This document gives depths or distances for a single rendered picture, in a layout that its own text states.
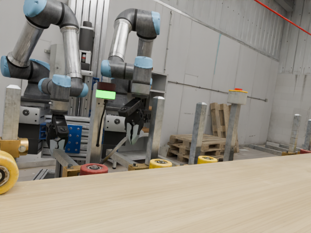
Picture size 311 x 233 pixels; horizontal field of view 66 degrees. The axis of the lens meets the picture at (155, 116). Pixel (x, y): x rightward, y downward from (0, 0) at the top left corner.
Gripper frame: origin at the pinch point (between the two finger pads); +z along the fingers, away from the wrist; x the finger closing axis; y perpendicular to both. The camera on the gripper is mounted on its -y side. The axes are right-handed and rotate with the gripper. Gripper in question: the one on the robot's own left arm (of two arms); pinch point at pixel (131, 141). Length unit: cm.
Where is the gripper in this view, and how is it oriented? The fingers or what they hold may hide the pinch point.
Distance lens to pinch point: 100.6
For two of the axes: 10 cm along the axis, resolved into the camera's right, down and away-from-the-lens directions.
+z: -1.2, 9.9, 0.8
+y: 5.5, 0.0, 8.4
